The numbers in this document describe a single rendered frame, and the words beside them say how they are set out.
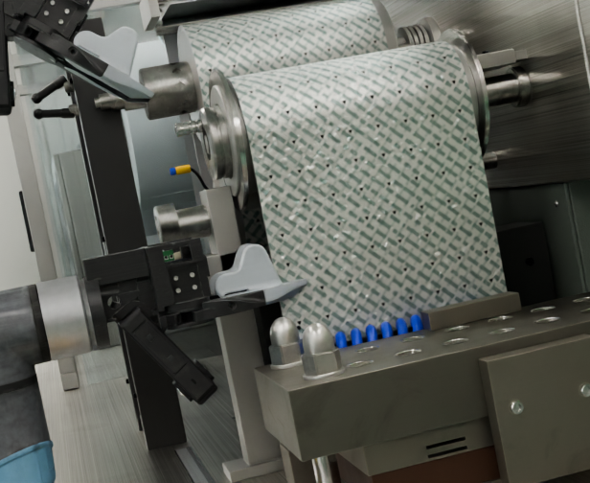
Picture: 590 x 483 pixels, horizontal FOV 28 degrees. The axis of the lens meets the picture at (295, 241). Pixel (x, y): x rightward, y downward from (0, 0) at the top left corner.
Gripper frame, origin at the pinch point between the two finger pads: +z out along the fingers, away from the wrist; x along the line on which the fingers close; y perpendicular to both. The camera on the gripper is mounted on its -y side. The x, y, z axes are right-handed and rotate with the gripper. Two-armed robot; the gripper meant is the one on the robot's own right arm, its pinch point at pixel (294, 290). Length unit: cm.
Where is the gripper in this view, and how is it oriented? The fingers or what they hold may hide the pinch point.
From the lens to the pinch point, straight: 115.4
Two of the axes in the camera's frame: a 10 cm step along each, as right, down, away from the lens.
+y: -1.9, -9.8, -0.5
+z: 9.6, -2.0, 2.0
